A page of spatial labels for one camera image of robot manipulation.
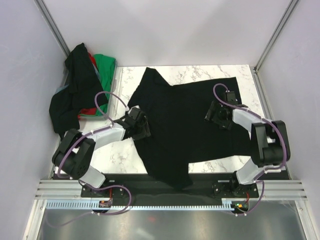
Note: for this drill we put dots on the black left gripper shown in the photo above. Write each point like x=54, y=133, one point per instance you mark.
x=145, y=131

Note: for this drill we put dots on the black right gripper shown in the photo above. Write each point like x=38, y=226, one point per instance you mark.
x=216, y=106

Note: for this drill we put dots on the black t shirt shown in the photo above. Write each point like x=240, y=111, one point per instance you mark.
x=80, y=93
x=179, y=134

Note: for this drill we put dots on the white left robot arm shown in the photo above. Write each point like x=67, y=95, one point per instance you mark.
x=74, y=154

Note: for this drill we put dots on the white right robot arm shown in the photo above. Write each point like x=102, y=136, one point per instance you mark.
x=269, y=145

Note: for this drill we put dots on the clear plastic bin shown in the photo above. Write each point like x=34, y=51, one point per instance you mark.
x=98, y=113

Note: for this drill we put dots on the green t shirt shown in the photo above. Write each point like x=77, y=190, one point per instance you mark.
x=106, y=66

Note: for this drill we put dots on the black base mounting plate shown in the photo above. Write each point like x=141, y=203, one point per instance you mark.
x=206, y=188

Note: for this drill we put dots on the white slotted cable duct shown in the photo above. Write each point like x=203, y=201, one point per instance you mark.
x=99, y=205

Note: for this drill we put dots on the aluminium front rail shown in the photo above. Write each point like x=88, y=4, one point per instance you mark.
x=274, y=190

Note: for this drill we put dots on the right aluminium frame post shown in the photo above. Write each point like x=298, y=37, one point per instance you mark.
x=276, y=34

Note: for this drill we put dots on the aluminium frame post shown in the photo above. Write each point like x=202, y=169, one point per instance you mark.
x=52, y=25
x=276, y=34

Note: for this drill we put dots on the left aluminium frame post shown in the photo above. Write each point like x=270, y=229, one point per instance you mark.
x=52, y=25

